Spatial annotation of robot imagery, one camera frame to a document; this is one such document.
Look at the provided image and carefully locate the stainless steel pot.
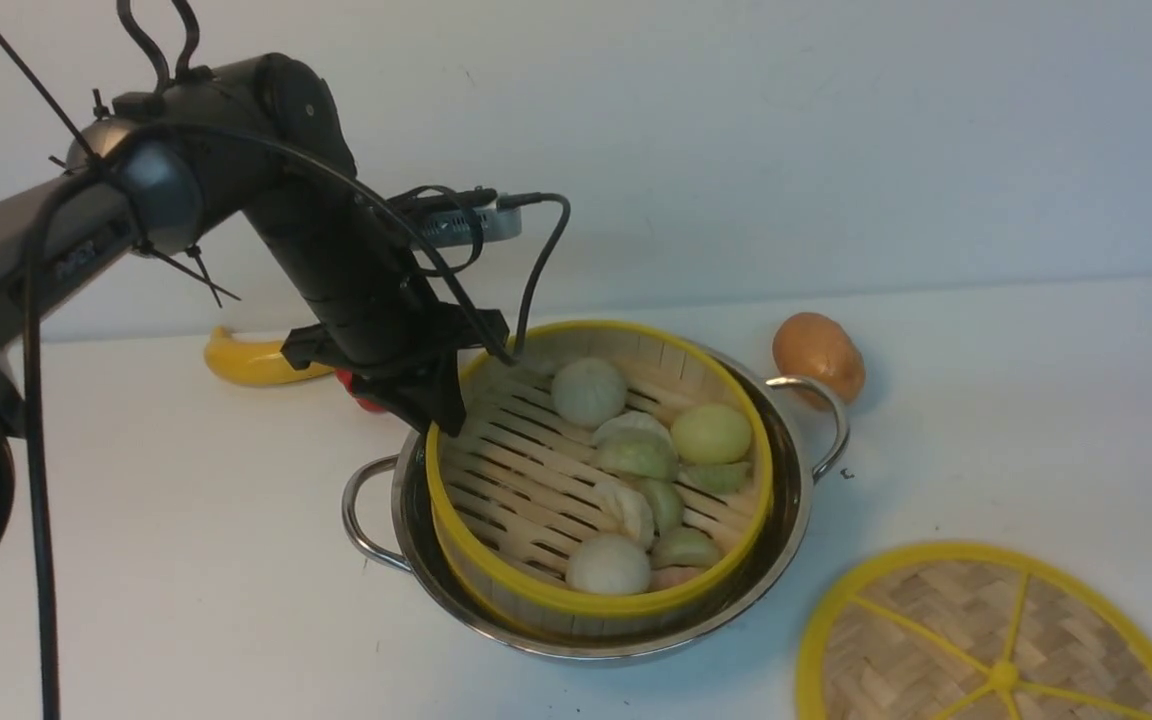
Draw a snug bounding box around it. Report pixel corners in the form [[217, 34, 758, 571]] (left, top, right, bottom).
[[340, 348, 851, 667]]

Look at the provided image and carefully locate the green dumpling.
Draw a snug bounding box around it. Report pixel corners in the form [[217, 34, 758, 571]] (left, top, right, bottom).
[[636, 478, 685, 536], [591, 411, 679, 482], [677, 461, 753, 497], [650, 526, 726, 569]]

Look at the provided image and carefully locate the green dumpling lower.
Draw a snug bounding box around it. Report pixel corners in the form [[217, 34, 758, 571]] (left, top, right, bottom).
[[636, 478, 685, 536]]

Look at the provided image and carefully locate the green dumpling centre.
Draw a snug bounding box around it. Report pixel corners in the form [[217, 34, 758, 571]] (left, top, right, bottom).
[[591, 411, 679, 482]]

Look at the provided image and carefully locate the pale green round bun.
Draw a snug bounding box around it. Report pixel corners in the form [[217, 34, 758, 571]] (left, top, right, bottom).
[[669, 404, 753, 465]]

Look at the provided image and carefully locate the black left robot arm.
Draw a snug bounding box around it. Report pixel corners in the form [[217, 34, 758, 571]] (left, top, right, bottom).
[[0, 54, 518, 541]]

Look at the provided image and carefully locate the bamboo steamer yellow rim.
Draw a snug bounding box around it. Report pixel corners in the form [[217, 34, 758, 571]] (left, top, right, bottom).
[[425, 320, 773, 639]]

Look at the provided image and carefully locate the white round bun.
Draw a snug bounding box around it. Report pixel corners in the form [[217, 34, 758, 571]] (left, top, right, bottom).
[[550, 357, 628, 429]]

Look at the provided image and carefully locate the green dumpling right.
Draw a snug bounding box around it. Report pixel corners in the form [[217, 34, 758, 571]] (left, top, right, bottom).
[[677, 461, 753, 497]]

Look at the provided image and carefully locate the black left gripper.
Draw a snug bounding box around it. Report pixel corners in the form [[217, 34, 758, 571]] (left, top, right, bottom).
[[282, 300, 509, 435]]

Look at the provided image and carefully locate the white bun front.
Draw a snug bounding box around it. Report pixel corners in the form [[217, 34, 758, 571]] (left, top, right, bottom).
[[564, 535, 652, 596]]

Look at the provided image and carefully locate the brown potato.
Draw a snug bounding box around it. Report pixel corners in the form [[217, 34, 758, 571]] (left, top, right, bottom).
[[771, 313, 867, 406]]

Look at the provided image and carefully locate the yellow banana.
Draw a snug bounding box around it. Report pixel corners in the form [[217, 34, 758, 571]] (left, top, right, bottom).
[[202, 325, 334, 388]]

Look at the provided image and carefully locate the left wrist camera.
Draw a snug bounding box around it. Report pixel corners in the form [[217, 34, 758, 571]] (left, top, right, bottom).
[[397, 188, 524, 249]]

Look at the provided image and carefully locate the white dumpling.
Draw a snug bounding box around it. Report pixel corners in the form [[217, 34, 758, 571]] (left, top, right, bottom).
[[594, 480, 657, 550]]

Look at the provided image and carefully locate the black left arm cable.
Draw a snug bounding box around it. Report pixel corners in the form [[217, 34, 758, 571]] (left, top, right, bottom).
[[20, 120, 573, 720]]

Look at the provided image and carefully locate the red bell pepper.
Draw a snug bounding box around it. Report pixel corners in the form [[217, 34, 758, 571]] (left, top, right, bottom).
[[335, 369, 388, 415]]

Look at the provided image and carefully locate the woven bamboo steamer lid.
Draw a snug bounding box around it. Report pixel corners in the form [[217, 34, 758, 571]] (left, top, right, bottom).
[[795, 541, 1152, 719]]

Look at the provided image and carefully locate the green dumpling bottom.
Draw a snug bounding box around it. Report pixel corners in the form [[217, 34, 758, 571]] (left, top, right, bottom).
[[650, 526, 726, 569]]

